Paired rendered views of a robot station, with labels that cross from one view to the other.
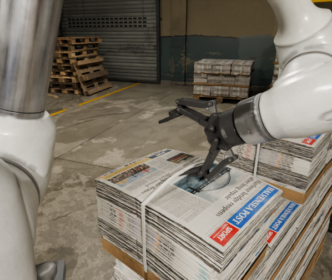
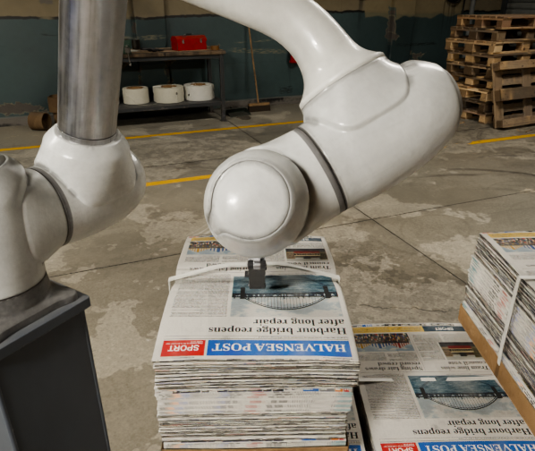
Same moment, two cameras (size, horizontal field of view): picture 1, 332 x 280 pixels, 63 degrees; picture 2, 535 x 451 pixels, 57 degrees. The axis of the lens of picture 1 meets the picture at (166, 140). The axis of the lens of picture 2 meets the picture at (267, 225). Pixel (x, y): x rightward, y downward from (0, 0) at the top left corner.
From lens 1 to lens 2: 61 cm
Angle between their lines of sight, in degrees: 43
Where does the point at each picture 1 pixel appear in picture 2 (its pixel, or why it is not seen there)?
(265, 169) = (516, 352)
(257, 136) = not seen: hidden behind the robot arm
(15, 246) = not seen: outside the picture
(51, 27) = (95, 55)
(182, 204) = (200, 300)
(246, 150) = (500, 302)
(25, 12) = (68, 42)
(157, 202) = (186, 285)
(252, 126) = not seen: hidden behind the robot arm
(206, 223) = (183, 328)
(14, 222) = not seen: outside the picture
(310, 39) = (307, 106)
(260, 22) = not seen: outside the picture
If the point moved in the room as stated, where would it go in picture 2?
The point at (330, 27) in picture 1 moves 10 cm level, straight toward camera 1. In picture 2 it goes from (334, 90) to (231, 96)
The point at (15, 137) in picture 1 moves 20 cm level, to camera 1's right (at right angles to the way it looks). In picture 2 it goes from (61, 158) to (116, 189)
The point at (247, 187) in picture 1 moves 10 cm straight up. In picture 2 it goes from (309, 327) to (311, 268)
